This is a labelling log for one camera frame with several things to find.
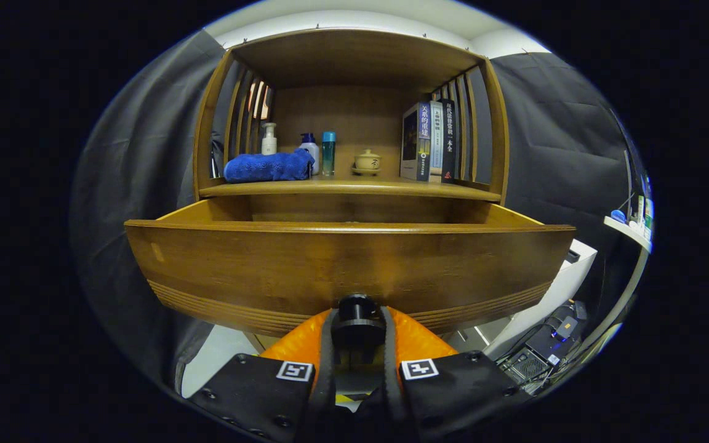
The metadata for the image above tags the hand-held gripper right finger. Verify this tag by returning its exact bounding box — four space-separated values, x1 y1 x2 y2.
380 306 531 443

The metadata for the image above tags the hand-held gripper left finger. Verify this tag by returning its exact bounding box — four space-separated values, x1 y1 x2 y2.
188 308 338 443

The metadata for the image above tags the wooden drawer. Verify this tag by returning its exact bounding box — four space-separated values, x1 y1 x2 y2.
124 196 577 338

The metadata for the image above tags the wooden countertop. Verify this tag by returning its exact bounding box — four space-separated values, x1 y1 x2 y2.
199 175 503 202

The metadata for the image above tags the wooden cabinet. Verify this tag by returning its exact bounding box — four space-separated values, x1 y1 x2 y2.
193 28 510 204

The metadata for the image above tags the grey mesh device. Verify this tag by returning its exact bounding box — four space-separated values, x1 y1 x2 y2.
502 348 549 385

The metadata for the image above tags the black electronic device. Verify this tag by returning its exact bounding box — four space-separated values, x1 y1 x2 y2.
526 317 580 364

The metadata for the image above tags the white box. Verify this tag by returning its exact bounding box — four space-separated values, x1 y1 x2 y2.
453 239 598 361

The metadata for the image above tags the beige lidded teacup with saucer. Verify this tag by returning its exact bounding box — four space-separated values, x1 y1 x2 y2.
351 149 383 176

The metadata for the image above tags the blue towel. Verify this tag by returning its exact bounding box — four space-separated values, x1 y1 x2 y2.
223 148 316 184

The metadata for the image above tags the teal spray bottle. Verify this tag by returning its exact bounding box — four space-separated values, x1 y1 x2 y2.
321 131 336 177

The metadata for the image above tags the white bottle with blue cap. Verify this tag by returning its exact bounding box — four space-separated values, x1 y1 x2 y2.
298 133 320 176

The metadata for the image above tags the book with pale spine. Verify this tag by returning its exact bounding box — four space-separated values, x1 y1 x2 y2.
428 100 444 183

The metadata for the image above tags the thick book with blue spine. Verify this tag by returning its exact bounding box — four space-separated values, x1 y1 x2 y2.
400 102 432 182

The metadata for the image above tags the book with black spine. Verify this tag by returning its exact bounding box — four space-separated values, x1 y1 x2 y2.
439 98 457 184

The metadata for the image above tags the white side desk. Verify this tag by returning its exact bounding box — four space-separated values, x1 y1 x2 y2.
604 215 654 253

